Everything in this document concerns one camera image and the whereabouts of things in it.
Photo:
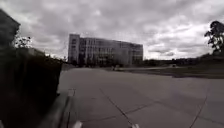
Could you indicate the grass strip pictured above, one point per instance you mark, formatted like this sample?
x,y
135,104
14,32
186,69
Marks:
x,y
186,70

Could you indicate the robot's own part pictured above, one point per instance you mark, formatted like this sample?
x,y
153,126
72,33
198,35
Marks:
x,y
135,126
77,125

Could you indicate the small tree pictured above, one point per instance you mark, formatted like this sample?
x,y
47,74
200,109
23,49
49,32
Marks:
x,y
22,42

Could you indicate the concrete kerb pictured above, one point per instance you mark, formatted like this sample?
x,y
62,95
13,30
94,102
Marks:
x,y
61,111

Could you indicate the large grey building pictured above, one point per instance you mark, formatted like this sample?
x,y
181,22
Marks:
x,y
103,51

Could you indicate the grey concrete slab plaza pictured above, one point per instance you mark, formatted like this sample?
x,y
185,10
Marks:
x,y
140,96

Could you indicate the dark building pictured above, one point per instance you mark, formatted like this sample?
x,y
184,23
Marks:
x,y
7,30

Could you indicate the dark hedge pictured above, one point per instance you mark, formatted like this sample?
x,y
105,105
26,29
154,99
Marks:
x,y
26,86

